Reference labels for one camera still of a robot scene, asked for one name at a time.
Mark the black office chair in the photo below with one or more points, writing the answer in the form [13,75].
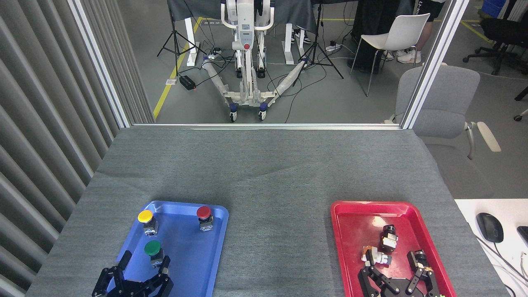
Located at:
[503,31]

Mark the red plastic tray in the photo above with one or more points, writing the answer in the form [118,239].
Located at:
[354,235]

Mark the grey felt table cloth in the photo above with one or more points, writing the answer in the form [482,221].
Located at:
[268,173]

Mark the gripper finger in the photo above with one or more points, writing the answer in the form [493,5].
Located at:
[111,276]
[423,284]
[164,277]
[371,282]

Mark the black computer mouse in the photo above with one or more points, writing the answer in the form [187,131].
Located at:
[489,227]

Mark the green push button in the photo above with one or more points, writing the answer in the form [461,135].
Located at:
[152,247]

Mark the black power box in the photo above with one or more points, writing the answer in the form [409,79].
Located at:
[187,82]

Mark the white wheeled stand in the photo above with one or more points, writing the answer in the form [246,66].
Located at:
[246,37]

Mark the white desk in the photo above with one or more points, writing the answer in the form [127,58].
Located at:
[495,264]

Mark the white orange switch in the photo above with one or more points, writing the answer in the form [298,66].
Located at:
[377,256]

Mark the white plastic chair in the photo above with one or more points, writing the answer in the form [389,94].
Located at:
[406,31]

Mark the black keyboard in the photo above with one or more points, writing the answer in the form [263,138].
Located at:
[524,234]

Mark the blue plastic tray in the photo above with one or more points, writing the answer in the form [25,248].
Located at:
[189,255]

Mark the blue storage bin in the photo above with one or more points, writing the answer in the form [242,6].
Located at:
[493,7]

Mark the black selector switch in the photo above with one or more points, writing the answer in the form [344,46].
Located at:
[388,239]

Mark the silver post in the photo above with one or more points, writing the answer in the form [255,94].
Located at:
[433,62]

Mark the yellow push button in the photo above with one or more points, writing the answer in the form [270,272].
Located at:
[145,215]

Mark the table with dark cloth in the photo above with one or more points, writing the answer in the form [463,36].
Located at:
[293,14]

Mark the red push button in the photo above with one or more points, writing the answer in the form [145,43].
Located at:
[203,212]

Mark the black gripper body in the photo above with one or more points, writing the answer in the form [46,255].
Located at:
[140,291]
[397,289]

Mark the grey office chair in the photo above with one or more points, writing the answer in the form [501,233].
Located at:
[447,99]

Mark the black tripod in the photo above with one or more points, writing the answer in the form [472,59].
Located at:
[317,45]
[176,41]

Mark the white power strip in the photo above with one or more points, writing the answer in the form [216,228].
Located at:
[333,46]
[214,53]

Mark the black switch orange base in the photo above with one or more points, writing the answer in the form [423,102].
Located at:
[416,258]

